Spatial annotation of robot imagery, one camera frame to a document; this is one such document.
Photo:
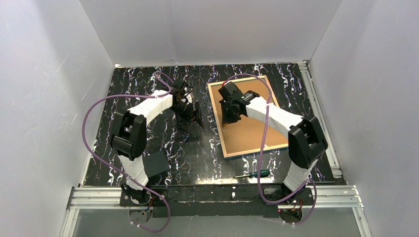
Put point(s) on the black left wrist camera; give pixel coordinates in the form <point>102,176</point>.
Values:
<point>180,89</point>

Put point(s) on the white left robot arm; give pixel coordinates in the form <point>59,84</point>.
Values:
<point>129,136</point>

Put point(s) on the aluminium front rail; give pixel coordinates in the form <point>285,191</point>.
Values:
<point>97,212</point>

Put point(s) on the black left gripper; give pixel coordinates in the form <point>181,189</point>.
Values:
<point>188,111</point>

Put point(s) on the green handled screwdriver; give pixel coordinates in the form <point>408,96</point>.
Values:
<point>263,173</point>

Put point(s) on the black square pad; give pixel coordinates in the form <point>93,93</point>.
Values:
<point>156,163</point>

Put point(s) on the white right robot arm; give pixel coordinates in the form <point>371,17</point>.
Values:
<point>306,140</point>

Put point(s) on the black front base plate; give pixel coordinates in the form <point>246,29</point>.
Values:
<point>207,200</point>

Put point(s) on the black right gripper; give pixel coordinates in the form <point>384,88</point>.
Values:
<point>228,113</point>

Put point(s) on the aluminium right side rail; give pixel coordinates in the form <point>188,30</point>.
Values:
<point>314,100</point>

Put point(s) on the blue picture frame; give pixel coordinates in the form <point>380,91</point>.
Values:
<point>243,137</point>

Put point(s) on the aluminium rail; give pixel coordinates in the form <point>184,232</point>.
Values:
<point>314,100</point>
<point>97,212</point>

